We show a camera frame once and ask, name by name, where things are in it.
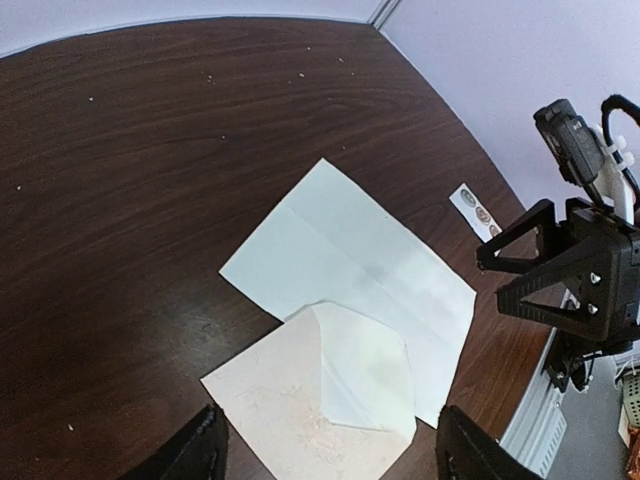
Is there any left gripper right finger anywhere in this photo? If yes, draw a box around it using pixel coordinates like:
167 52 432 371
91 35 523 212
436 405 540 480

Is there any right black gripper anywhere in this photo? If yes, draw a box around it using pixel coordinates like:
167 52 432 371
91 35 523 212
476 198 639 355

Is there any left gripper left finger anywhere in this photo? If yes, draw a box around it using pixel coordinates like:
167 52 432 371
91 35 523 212
121 404 229 480

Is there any cream envelope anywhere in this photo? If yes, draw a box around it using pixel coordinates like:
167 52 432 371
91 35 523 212
201 302 416 479

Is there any sticker strip with seals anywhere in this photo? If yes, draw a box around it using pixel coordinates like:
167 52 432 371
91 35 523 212
449 183 502 243

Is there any white paper sheet on table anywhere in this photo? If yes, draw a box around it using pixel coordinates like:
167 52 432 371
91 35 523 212
220 159 476 426

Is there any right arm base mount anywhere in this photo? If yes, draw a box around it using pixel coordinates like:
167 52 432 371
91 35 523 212
544 336 601 393

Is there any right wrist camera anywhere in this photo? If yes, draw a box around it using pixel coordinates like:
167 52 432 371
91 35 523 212
532 98 639 221

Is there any right aluminium frame post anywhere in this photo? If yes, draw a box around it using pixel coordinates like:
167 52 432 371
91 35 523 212
367 0 400 29

